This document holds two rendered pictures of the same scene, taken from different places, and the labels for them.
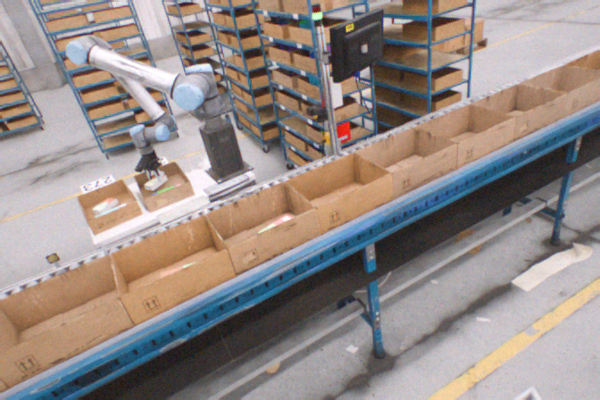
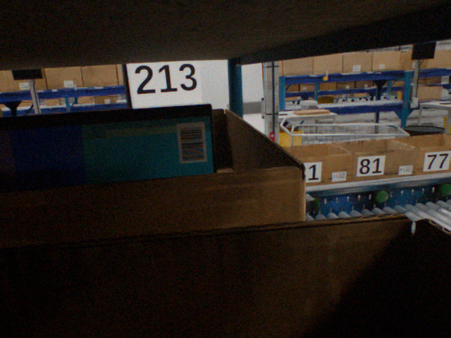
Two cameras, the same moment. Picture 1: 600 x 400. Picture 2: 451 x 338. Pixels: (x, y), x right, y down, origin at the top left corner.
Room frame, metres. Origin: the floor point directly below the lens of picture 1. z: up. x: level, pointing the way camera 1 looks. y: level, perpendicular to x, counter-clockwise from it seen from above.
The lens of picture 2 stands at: (3.50, -0.10, 1.50)
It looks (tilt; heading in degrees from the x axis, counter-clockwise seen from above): 17 degrees down; 196
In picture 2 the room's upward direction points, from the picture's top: 3 degrees counter-clockwise
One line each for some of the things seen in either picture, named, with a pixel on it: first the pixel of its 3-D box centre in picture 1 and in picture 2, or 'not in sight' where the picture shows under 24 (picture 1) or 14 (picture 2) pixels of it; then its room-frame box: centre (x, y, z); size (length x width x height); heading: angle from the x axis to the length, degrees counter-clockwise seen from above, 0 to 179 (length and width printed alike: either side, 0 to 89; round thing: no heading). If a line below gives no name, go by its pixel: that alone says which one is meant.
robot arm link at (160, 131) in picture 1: (157, 133); not in sight; (2.38, 0.81, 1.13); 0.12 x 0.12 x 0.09; 77
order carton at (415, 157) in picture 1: (404, 162); not in sight; (1.74, -0.51, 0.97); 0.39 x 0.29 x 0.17; 114
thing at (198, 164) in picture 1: (168, 190); not in sight; (2.36, 0.87, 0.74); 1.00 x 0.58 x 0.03; 117
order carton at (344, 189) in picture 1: (338, 192); (307, 164); (1.58, -0.15, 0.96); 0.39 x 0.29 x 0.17; 114
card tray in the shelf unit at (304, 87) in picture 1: (325, 84); not in sight; (3.16, -0.32, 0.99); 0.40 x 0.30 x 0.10; 20
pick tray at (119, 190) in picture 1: (109, 205); not in sight; (2.19, 1.18, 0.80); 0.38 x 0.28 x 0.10; 29
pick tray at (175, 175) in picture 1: (163, 185); not in sight; (2.32, 0.88, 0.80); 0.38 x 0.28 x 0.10; 25
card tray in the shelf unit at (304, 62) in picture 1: (322, 58); not in sight; (3.16, -0.33, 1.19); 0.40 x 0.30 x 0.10; 24
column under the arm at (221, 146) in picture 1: (221, 148); not in sight; (2.46, 0.48, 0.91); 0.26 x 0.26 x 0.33; 27
